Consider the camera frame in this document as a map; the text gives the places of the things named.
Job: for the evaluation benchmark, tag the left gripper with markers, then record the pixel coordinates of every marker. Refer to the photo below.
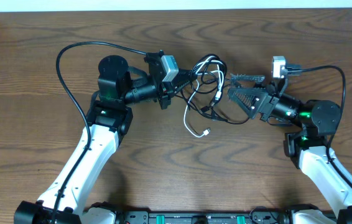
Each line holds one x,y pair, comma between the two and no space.
166,94

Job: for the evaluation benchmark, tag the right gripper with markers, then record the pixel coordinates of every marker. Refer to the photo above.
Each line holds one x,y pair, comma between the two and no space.
257,97

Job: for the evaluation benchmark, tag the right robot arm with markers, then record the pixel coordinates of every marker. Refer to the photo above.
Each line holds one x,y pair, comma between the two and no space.
309,149

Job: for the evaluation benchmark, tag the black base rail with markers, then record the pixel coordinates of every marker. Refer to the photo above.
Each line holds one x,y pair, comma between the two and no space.
201,217

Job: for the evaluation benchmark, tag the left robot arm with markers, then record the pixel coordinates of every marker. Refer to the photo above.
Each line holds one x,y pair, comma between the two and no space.
106,123

